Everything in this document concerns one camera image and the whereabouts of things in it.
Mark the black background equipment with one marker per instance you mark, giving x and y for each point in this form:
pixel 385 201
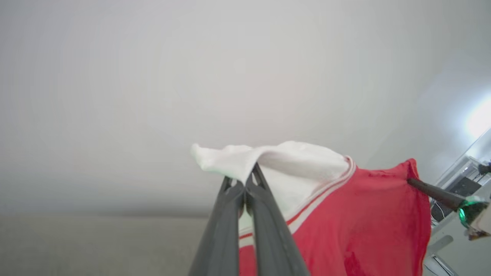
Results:
pixel 458 189

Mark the red and white jersey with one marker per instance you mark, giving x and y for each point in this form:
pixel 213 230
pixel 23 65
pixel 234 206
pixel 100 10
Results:
pixel 364 218

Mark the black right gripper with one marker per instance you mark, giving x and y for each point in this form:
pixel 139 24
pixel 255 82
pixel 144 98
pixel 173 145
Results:
pixel 477 218

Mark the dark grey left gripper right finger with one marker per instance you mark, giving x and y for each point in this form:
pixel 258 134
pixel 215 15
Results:
pixel 274 237

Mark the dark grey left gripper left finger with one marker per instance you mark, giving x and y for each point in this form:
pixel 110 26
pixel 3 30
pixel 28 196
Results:
pixel 220 237

